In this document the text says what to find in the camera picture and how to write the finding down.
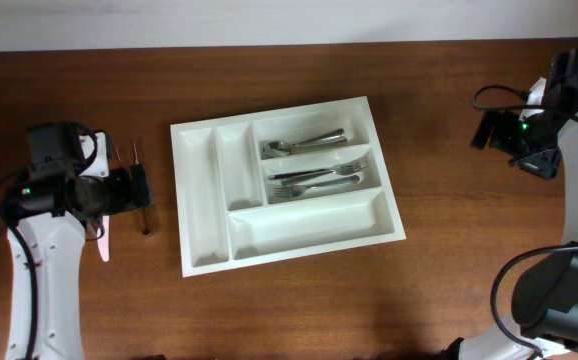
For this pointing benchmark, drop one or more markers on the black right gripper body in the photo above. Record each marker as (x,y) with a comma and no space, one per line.
(530,141)

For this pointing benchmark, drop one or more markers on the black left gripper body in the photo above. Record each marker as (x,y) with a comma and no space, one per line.
(117,193)

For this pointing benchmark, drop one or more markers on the white plastic knife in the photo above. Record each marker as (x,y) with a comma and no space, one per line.
(103,242)

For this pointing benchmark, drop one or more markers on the steel kitchen tongs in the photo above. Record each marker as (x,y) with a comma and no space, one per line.
(144,220)

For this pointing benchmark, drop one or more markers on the steel fork tines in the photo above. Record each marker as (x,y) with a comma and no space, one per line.
(300,179)

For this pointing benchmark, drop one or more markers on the steel fork horizontal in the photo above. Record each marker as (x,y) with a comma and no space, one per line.
(342,169)

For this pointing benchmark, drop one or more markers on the steel tablespoon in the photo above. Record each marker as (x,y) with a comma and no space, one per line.
(336,132)
(276,149)

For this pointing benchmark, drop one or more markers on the steel fork crossing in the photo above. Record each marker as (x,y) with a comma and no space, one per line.
(297,190)

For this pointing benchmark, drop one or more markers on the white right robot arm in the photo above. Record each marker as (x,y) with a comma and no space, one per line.
(534,297)

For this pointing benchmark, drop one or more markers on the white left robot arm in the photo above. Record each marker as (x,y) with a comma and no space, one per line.
(49,219)

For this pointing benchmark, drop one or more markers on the white plastic cutlery tray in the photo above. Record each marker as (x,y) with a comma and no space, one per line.
(227,216)

